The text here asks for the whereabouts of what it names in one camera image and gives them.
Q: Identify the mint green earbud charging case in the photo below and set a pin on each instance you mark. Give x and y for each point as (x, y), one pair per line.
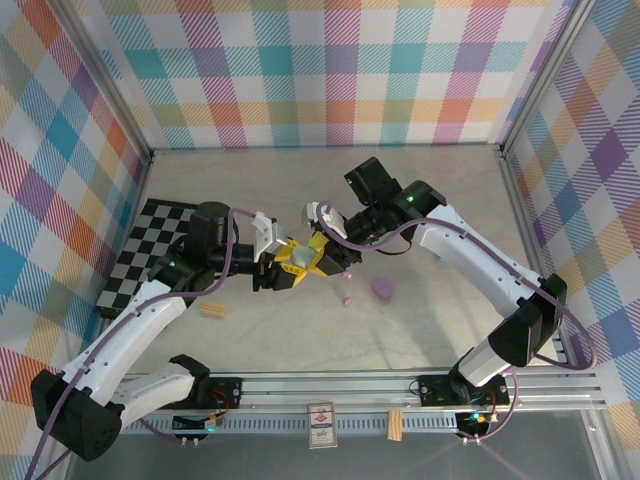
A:
(303, 257)

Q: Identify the purple earbud charging case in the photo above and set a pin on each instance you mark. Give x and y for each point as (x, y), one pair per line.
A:
(383, 288)

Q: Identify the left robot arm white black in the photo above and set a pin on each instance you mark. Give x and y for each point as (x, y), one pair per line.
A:
(135, 320)

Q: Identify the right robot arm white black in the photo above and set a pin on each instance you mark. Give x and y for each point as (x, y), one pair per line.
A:
(465, 250)

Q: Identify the black grey chessboard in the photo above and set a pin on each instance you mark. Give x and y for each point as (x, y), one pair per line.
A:
(140, 240)

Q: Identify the small wooden block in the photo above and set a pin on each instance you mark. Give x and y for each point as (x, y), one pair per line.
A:
(395, 425)
(212, 310)

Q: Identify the perforated metal strip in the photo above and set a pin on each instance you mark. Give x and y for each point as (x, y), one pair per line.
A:
(275, 425)

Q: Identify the playing card box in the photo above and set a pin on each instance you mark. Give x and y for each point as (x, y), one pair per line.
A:
(321, 425)

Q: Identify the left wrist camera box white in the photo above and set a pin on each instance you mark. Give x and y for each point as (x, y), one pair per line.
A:
(267, 235)

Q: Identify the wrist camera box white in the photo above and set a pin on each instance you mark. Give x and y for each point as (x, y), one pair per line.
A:
(267, 235)
(332, 220)

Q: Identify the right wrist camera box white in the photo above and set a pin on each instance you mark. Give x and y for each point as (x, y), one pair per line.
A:
(332, 220)

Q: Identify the aluminium side rail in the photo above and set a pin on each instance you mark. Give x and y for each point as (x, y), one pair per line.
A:
(520, 220)
(141, 180)

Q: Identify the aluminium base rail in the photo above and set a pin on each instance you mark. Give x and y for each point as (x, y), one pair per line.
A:
(325, 387)

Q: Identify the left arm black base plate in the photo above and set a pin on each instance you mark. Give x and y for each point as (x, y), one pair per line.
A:
(222, 392)

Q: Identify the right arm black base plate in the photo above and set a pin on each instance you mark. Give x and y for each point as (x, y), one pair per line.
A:
(435, 390)

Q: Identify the aluminium frame post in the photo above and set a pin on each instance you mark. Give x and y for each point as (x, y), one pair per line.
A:
(545, 75)
(106, 80)

